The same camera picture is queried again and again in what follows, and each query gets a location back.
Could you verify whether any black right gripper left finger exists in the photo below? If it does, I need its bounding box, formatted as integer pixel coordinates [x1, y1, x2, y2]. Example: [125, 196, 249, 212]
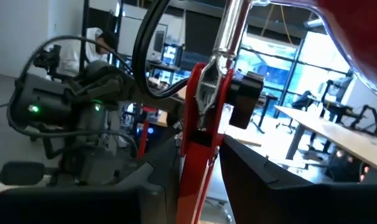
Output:
[0, 136, 180, 224]

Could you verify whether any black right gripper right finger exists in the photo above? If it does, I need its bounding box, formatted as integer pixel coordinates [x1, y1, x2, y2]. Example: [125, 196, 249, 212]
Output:
[219, 136, 377, 224]

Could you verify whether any red desk lamp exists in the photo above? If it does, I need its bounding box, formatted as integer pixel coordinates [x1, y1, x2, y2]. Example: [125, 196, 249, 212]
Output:
[175, 0, 377, 224]

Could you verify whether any background wooden table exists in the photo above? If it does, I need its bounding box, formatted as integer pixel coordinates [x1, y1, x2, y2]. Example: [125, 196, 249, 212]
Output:
[274, 105, 377, 171]

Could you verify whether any black office chair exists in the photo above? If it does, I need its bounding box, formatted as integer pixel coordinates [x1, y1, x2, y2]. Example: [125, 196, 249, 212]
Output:
[275, 90, 315, 134]

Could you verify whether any person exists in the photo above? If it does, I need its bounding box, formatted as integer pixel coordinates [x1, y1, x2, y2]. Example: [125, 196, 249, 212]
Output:
[56, 27, 118, 77]

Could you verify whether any black lamp power cord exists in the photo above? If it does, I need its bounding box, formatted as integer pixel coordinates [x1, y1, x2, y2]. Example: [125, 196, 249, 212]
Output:
[134, 0, 192, 101]

